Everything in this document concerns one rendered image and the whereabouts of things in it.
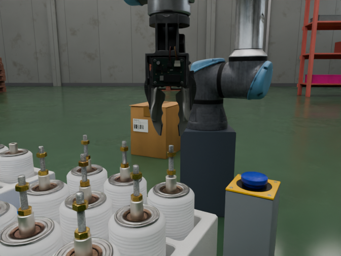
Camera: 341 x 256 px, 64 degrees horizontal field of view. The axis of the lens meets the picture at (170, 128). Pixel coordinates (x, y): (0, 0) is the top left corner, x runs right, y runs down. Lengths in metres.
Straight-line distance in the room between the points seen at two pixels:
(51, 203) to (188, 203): 0.27
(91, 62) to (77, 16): 1.68
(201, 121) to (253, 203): 0.52
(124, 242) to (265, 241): 0.21
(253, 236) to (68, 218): 0.31
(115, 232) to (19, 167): 0.51
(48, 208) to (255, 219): 0.39
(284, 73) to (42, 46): 8.99
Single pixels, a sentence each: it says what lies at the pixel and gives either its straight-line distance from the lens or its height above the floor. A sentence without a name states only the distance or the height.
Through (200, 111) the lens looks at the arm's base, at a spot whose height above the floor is 0.36.
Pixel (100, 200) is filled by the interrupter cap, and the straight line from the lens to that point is 0.54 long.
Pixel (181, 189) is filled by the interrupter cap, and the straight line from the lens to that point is 0.57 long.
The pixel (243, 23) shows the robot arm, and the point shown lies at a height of 0.63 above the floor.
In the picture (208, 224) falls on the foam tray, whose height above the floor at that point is 0.18.
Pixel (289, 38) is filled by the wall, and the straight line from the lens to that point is 11.17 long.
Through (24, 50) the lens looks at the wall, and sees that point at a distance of 11.97.
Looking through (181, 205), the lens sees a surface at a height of 0.24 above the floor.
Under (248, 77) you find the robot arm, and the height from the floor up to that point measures 0.47.
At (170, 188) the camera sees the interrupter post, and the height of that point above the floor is 0.26.
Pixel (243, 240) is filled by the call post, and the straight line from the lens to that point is 0.46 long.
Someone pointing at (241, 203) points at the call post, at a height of 0.30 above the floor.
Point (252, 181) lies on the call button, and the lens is 0.43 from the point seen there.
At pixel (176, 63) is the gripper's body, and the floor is 0.50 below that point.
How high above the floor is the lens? 0.49
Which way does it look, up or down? 11 degrees down
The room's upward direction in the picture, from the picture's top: straight up
